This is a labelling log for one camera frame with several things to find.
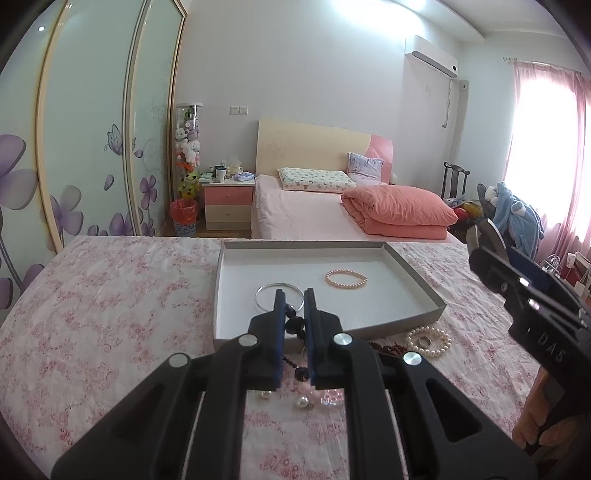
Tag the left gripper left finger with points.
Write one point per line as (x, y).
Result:
(185, 419)

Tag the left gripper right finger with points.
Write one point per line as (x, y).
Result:
(404, 418)

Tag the grey pearl earring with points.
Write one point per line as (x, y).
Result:
(304, 402)

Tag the right hand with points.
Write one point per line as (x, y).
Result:
(534, 415)

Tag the blue plush clothing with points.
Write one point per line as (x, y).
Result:
(518, 221)

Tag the floral pink bedspread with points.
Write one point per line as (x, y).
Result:
(105, 312)

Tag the pink curtain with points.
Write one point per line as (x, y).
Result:
(548, 165)

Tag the silver bangle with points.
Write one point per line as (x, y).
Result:
(266, 295)

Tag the grey shallow cardboard tray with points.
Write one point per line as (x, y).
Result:
(373, 290)

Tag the dark wooden chair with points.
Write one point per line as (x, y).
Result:
(454, 184)

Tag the folded salmon duvet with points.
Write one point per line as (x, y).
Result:
(399, 212)

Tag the red waste bin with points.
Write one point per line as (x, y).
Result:
(183, 213)

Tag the pink beige nightstand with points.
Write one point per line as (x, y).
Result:
(228, 205)

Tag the pink bed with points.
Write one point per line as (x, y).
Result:
(296, 215)

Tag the purple patterned pillow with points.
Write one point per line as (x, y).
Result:
(364, 170)

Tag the floral white pillow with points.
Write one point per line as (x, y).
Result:
(315, 181)

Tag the plush toy display tube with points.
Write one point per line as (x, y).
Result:
(186, 151)

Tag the beige pink headboard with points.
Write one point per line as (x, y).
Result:
(285, 144)

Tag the white air conditioner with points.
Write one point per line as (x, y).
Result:
(429, 53)

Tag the sliding floral wardrobe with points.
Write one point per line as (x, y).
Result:
(86, 100)

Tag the white wall socket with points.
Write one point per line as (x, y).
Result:
(239, 110)

